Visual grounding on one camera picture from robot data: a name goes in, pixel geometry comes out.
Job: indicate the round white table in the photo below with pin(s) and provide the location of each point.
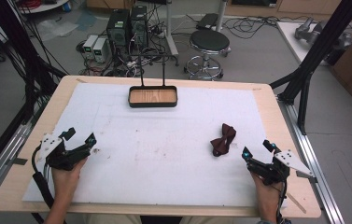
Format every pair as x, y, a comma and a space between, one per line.
44, 6

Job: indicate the white power supply unit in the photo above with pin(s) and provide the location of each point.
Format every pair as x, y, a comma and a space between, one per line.
100, 49
89, 45

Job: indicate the person's left hand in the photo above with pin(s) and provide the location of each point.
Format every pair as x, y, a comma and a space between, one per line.
66, 175

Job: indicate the grey table leg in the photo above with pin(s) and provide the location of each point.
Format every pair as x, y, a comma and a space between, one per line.
171, 34

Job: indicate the white foam mat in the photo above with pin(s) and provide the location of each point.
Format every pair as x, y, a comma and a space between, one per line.
164, 149

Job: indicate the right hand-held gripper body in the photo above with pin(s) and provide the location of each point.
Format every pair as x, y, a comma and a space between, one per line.
274, 169

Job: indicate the clear plastic sheet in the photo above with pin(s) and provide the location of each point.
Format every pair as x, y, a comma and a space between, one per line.
55, 28

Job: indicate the white pole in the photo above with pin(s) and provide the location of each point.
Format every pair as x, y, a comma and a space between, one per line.
221, 14

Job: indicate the black computer tower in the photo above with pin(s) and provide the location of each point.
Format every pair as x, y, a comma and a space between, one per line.
139, 26
118, 28

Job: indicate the thin wooden strip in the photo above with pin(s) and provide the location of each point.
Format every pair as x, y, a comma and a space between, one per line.
295, 202

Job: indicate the person's right hand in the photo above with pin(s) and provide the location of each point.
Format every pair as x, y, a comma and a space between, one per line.
265, 193

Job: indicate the black flat device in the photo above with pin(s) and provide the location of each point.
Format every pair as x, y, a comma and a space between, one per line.
207, 21

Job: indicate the black rack with wooden tray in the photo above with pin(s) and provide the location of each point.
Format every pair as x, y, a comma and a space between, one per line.
152, 97

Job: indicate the grey tape piece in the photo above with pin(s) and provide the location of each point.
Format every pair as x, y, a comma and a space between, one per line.
19, 161

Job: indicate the black round stool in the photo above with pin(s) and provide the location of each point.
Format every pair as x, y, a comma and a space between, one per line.
209, 42

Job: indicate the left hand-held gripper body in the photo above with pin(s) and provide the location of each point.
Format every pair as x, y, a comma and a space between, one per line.
59, 155

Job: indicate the dark red bow tie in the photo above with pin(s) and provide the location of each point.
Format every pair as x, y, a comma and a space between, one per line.
223, 140

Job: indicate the white low platform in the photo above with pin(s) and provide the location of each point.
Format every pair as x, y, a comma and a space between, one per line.
292, 40

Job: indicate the black metal frame stand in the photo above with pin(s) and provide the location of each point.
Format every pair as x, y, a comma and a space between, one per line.
315, 59

